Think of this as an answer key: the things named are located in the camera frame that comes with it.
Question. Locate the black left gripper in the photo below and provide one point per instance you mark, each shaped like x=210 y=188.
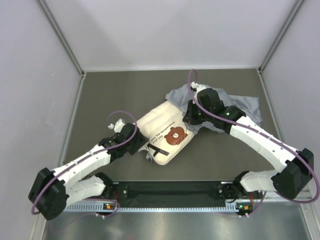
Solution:
x=141 y=140

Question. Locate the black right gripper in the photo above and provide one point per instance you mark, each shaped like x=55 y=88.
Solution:
x=190 y=118

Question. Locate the grey fabric pillowcase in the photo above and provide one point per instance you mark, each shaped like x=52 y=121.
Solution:
x=250 y=105

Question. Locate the cream bear print pillow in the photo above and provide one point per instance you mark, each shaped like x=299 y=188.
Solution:
x=165 y=131

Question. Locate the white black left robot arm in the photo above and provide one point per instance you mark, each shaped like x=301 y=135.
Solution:
x=72 y=175

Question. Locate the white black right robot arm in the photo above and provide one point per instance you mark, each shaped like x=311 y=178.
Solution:
x=292 y=169

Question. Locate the white pillow care tag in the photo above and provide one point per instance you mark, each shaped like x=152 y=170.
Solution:
x=148 y=155

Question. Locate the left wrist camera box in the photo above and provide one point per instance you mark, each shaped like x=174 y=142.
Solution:
x=118 y=126

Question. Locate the aluminium front frame rail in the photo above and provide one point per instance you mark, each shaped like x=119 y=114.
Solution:
x=305 y=193

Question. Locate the slotted grey cable duct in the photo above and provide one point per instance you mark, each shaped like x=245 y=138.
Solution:
x=109 y=207

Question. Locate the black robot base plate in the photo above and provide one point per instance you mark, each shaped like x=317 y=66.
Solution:
x=125 y=190

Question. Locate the right rear aluminium post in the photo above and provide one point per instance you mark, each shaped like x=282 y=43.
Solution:
x=298 y=4

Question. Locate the aluminium post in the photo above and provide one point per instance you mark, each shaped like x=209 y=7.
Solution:
x=61 y=37
x=298 y=4

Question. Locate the left rear aluminium post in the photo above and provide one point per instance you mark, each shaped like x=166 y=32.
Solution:
x=61 y=37

